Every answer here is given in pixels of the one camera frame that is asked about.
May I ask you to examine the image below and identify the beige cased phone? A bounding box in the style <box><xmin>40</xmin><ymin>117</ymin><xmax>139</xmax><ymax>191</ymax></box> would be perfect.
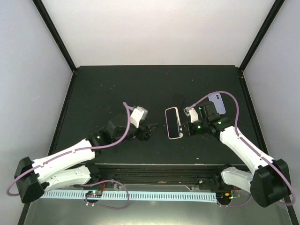
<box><xmin>165</xmin><ymin>107</ymin><xmax>183</xmax><ymax>140</ymax></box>

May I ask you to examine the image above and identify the blue phone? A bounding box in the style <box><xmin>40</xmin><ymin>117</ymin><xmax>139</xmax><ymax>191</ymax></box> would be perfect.
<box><xmin>169</xmin><ymin>93</ymin><xmax>185</xmax><ymax>111</ymax></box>

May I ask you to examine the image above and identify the lavender phone case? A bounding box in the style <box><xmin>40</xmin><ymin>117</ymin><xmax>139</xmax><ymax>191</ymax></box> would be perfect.
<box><xmin>208</xmin><ymin>92</ymin><xmax>226</xmax><ymax>115</ymax></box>

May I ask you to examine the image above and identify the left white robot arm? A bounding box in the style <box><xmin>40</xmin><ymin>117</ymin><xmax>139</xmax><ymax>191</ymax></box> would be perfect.
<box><xmin>14</xmin><ymin>114</ymin><xmax>158</xmax><ymax>203</ymax></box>

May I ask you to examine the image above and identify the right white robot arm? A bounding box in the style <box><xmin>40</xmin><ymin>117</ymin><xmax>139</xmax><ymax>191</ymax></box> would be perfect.
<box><xmin>181</xmin><ymin>101</ymin><xmax>294</xmax><ymax>208</ymax></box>

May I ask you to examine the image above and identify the small circuit board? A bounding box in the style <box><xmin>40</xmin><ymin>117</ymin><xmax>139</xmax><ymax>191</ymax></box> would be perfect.
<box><xmin>85</xmin><ymin>190</ymin><xmax>103</xmax><ymax>198</ymax></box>

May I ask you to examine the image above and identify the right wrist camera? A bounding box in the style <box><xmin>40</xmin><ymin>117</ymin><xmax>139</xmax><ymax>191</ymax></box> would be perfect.
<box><xmin>184</xmin><ymin>107</ymin><xmax>199</xmax><ymax>123</ymax></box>

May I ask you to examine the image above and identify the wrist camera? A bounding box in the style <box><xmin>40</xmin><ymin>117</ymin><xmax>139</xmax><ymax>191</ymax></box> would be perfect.
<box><xmin>130</xmin><ymin>106</ymin><xmax>148</xmax><ymax>128</ymax></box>
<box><xmin>184</xmin><ymin>107</ymin><xmax>199</xmax><ymax>123</ymax></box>

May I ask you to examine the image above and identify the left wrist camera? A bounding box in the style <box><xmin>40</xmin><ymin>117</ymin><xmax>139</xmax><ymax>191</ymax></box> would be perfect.
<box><xmin>130</xmin><ymin>106</ymin><xmax>148</xmax><ymax>128</ymax></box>

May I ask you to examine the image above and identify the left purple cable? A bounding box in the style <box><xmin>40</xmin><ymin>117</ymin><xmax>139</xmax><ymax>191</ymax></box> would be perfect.
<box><xmin>6</xmin><ymin>101</ymin><xmax>135</xmax><ymax>196</ymax></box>

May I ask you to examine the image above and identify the black aluminium front rail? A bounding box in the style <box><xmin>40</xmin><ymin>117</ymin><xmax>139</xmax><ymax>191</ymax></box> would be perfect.
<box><xmin>96</xmin><ymin>164</ymin><xmax>224</xmax><ymax>189</ymax></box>

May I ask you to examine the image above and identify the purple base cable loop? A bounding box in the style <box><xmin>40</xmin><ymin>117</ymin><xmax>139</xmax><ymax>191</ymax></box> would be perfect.
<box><xmin>84</xmin><ymin>179</ymin><xmax>130</xmax><ymax>210</ymax></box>

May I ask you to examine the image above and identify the light blue slotted cable duct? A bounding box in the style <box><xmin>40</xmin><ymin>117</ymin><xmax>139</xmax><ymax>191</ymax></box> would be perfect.
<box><xmin>41</xmin><ymin>189</ymin><xmax>217</xmax><ymax>203</ymax></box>

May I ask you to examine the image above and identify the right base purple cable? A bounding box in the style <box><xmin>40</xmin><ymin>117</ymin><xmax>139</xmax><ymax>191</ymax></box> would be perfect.
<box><xmin>217</xmin><ymin>192</ymin><xmax>253</xmax><ymax>209</ymax></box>

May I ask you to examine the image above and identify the left black frame post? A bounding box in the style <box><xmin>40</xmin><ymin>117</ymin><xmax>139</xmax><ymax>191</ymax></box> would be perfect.
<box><xmin>32</xmin><ymin>0</ymin><xmax>76</xmax><ymax>72</ymax></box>

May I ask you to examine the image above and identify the black frame post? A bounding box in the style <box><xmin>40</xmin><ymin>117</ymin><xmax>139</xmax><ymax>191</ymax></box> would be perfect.
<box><xmin>239</xmin><ymin>0</ymin><xmax>285</xmax><ymax>72</ymax></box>
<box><xmin>32</xmin><ymin>0</ymin><xmax>76</xmax><ymax>72</ymax></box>

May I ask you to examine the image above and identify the right black frame post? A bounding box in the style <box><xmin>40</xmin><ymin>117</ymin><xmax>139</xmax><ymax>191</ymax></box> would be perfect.
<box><xmin>239</xmin><ymin>0</ymin><xmax>285</xmax><ymax>72</ymax></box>

